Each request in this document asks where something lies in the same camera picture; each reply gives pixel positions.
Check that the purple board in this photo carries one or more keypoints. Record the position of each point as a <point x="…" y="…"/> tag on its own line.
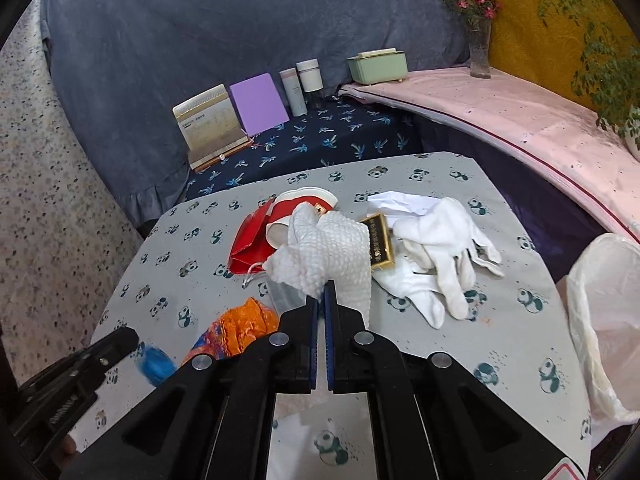
<point x="257" y="102"/>

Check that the green tissue box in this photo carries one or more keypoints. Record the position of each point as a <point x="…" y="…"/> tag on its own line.
<point x="377" y="67"/>

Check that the green potted plant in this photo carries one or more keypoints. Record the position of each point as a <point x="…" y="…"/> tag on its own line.
<point x="605" y="75"/>

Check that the panda print tablecloth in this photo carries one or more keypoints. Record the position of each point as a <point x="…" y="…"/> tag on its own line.
<point x="200" y="260"/>

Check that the yellow cloth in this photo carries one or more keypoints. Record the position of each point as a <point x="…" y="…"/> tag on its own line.
<point x="525" y="35"/>

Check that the white thermos cup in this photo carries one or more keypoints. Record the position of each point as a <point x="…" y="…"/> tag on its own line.
<point x="309" y="77"/>

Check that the dark purple cloth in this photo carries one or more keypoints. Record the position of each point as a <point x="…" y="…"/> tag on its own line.
<point x="525" y="200"/>

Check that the speckled beige cloth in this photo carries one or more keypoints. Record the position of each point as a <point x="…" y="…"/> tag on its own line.
<point x="40" y="210"/>

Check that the orange snack wrapper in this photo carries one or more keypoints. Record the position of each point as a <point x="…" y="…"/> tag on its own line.
<point x="235" y="325"/>

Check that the person's left hand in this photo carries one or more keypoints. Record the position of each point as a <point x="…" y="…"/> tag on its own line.
<point x="65" y="450"/>

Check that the glass vase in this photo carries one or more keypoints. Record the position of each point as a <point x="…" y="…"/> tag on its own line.
<point x="480" y="55"/>

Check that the white cotton glove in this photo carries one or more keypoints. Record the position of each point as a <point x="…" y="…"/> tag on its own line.
<point x="415" y="295"/>
<point x="440" y="240"/>

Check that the navy palm print cloth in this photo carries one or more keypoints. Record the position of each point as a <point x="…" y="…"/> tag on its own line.
<point x="325" y="145"/>

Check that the white plastic trash bag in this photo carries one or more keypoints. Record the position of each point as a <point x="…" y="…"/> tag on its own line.
<point x="610" y="310"/>

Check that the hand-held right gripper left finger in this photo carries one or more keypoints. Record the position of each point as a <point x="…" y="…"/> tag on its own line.
<point x="312" y="340"/>

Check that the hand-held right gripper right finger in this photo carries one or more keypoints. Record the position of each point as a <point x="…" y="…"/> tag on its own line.
<point x="330" y="340"/>

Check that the white bottle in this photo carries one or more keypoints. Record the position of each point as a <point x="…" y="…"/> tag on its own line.
<point x="295" y="92"/>

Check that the red paper bag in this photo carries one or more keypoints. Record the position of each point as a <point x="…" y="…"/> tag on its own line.
<point x="247" y="250"/>

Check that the black and gold box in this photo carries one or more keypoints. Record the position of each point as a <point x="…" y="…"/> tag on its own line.
<point x="377" y="242"/>

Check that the blue-grey cloth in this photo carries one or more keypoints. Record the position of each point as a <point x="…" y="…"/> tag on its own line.
<point x="200" y="35"/>

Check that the open book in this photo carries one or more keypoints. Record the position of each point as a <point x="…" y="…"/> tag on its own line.
<point x="210" y="120"/>

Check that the pink flowers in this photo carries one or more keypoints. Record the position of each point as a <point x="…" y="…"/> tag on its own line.
<point x="472" y="5"/>

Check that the blue bottle cap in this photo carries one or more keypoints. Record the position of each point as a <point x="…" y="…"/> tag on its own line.
<point x="155" y="362"/>

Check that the pink cloth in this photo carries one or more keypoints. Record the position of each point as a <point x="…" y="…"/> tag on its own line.
<point x="500" y="110"/>

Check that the clear plastic bag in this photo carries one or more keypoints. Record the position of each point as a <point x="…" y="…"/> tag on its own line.
<point x="287" y="297"/>

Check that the white knitted cloth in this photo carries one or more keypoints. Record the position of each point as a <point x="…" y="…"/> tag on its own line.
<point x="340" y="255"/>

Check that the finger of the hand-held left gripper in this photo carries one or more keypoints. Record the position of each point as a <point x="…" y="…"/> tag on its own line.
<point x="107" y="352"/>

